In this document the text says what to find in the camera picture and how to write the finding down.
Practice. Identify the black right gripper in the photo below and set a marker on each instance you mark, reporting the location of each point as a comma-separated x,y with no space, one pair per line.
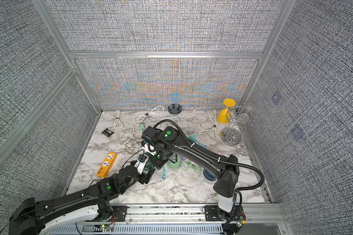
158,164

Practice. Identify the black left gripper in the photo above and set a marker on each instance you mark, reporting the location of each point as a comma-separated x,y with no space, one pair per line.
146,177

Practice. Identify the light green meat grinder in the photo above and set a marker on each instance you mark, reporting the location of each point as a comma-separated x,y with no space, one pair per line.
174,163

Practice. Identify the green usb wall adapter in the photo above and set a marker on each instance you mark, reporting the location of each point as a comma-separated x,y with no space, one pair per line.
142,126

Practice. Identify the teal power strip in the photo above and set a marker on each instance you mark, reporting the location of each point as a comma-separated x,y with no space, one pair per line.
193,138

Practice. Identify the orange power strip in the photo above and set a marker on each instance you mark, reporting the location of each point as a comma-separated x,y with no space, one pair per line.
106,165

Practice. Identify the navy blue meat grinder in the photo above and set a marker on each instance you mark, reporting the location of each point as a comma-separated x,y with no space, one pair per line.
208,176

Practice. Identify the dark green meat grinder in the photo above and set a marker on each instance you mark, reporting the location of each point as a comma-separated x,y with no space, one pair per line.
148,167

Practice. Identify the purple power strip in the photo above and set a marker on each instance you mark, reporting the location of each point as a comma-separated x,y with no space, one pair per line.
184,159

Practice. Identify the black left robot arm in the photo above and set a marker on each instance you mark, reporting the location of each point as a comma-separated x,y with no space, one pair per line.
31,216

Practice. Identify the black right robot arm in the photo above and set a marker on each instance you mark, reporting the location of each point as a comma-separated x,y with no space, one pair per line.
166,138

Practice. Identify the black grinder blade lid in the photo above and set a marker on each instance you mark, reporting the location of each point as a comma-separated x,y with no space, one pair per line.
175,109

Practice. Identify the small black packet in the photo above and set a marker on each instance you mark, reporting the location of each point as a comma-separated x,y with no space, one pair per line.
107,132

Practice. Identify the yellow plastic goblet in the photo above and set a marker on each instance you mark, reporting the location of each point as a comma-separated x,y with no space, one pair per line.
223,116

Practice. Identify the clear wine glass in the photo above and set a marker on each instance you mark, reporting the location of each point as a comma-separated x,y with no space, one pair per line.
243,118

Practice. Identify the chrome wire glass rack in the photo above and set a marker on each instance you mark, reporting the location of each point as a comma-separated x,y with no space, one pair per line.
232,135

